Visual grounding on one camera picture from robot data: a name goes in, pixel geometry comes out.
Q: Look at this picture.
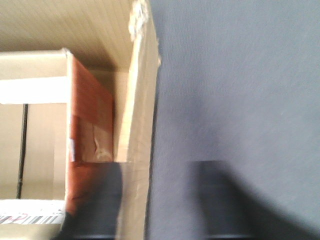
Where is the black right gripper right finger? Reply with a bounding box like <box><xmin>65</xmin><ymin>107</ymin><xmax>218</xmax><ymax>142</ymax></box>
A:
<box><xmin>188</xmin><ymin>160</ymin><xmax>320</xmax><ymax>240</ymax></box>

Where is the dark blue fabric mat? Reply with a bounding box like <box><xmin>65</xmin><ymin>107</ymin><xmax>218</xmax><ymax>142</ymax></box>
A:
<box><xmin>146</xmin><ymin>0</ymin><xmax>320</xmax><ymax>240</ymax></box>

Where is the large brown cardboard box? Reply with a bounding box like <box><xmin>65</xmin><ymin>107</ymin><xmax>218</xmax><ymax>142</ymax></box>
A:
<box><xmin>0</xmin><ymin>0</ymin><xmax>160</xmax><ymax>240</ymax></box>

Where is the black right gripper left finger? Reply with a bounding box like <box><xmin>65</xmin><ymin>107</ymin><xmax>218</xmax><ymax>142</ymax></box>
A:
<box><xmin>56</xmin><ymin>162</ymin><xmax>123</xmax><ymax>240</ymax></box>

